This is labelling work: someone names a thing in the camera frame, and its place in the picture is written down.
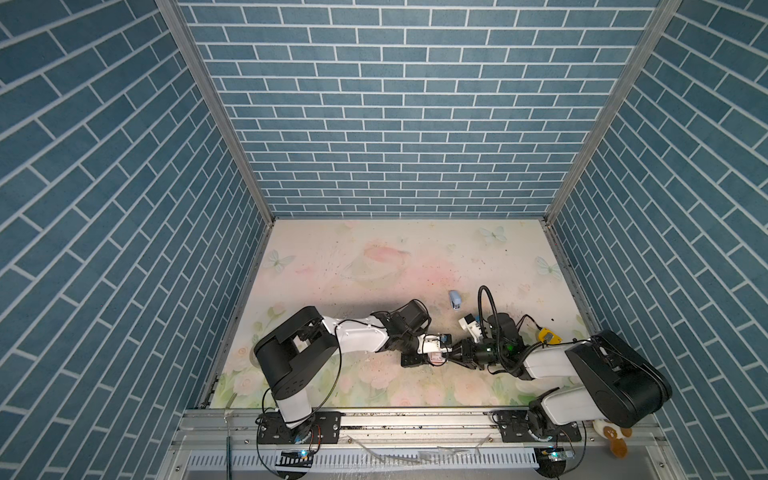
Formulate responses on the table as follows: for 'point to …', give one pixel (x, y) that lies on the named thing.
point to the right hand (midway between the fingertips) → (443, 354)
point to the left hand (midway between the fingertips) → (427, 355)
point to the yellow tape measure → (547, 336)
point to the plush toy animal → (615, 434)
